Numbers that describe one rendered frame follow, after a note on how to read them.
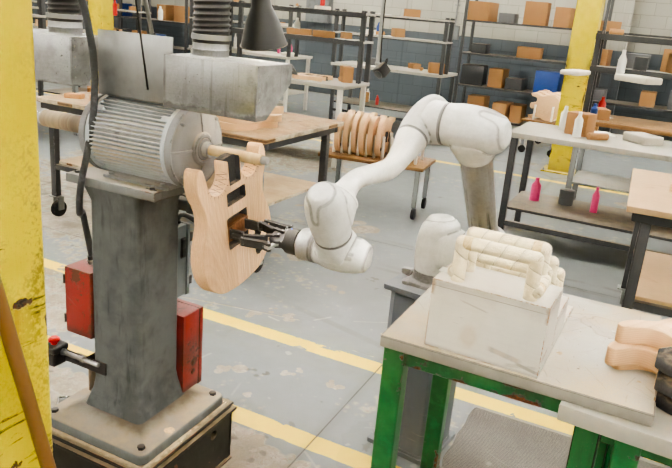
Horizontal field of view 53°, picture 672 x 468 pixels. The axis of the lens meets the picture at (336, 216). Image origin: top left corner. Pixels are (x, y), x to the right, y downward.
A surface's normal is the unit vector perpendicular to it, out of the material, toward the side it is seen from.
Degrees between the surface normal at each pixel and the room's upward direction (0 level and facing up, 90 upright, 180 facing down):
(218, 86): 90
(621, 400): 0
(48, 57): 90
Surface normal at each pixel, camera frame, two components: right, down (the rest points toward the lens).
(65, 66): -0.44, 0.22
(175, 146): 0.59, 0.22
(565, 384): 0.08, -0.95
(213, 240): 0.89, 0.18
